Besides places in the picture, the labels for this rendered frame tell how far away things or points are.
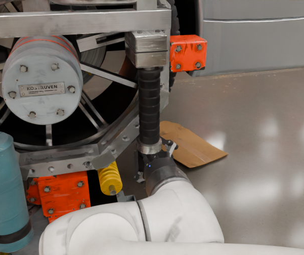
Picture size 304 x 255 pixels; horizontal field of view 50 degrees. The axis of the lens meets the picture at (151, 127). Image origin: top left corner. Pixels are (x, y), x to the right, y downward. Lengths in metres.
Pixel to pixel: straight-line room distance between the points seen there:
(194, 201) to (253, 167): 1.39
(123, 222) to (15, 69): 0.30
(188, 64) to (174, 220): 0.38
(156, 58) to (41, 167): 0.44
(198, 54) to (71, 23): 0.36
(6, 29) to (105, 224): 0.31
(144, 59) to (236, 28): 0.51
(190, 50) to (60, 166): 0.41
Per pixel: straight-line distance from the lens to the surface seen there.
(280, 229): 1.59
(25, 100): 0.59
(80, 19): 0.50
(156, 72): 0.51
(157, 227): 0.53
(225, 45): 0.97
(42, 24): 0.50
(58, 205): 0.88
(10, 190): 0.71
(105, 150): 0.81
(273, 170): 1.95
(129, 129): 0.79
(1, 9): 0.96
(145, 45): 0.49
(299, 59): 1.12
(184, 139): 2.12
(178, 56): 0.75
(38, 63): 0.56
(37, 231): 1.22
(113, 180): 0.87
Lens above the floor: 1.05
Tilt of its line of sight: 27 degrees down
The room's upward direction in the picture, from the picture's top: straight up
